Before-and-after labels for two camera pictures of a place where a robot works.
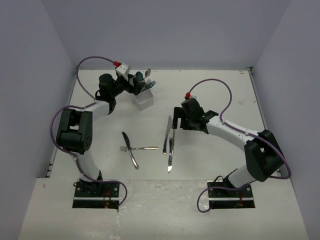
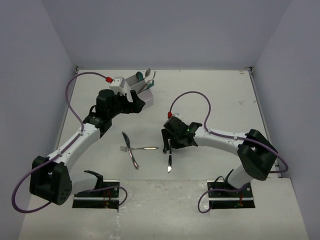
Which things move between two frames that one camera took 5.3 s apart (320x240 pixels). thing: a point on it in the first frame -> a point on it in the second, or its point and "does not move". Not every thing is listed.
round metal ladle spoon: (147, 73) does not move
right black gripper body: (186, 122) -> (176, 142)
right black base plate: (225, 198) does not move
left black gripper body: (121, 85) -> (120, 103)
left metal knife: (136, 165) does not move
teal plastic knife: (151, 84) does not move
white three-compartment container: (144, 99) does not move
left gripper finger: (140, 83) -> (137, 105)
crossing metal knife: (170, 158) does not move
